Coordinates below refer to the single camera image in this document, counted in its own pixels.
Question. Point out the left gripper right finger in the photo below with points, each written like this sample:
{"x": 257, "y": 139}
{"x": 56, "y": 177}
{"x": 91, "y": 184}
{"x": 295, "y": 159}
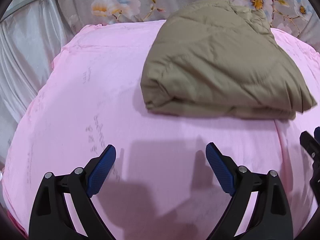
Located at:
{"x": 271, "y": 217}

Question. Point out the pink bed sheet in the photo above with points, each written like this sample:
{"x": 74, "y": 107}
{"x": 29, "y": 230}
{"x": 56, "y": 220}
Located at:
{"x": 161, "y": 186}

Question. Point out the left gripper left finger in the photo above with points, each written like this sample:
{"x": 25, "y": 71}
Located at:
{"x": 50, "y": 218}

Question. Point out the silver satin curtain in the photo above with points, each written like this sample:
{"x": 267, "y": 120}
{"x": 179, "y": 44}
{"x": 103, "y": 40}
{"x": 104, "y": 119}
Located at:
{"x": 32, "y": 34}

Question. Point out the khaki quilted puffer jacket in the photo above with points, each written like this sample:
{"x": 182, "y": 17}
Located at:
{"x": 213, "y": 58}

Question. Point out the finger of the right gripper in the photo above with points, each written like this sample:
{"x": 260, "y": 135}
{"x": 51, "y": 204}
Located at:
{"x": 309, "y": 143}
{"x": 317, "y": 133}

